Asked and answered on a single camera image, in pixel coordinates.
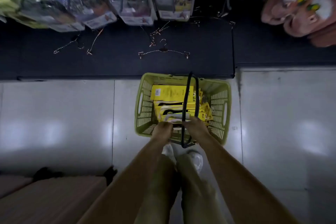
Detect pink plush slippers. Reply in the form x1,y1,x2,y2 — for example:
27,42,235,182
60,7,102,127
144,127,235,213
261,0,336,48

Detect person's right hand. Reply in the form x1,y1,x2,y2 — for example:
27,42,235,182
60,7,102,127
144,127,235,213
182,116,210,143

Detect person's right forearm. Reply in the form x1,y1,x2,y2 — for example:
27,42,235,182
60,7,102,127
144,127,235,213
199,137,300,224

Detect green shopping basket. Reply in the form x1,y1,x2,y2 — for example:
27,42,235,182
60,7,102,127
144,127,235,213
134,71,232,149

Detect person's left forearm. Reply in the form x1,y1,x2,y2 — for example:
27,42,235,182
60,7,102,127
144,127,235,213
77,137,171,224

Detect olive trousers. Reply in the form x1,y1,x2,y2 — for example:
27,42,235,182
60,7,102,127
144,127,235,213
134,153,229,224

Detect pile of yellow sock packets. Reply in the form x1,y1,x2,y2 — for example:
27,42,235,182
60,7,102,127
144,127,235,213
150,84,213,128

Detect scattered copper clip hangers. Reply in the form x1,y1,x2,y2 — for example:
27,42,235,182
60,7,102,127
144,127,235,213
54,3,237,60

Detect white right shoe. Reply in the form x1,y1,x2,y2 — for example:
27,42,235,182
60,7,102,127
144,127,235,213
186,150,204,174

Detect row of clear plastic packets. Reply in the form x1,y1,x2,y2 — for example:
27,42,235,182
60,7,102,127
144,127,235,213
18,0,234,33

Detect black low shelf board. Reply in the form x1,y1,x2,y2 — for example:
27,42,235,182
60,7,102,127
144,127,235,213
233,0,336,68
0,19,236,81

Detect person's left hand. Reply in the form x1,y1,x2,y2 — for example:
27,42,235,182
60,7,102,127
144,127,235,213
152,121,174,144

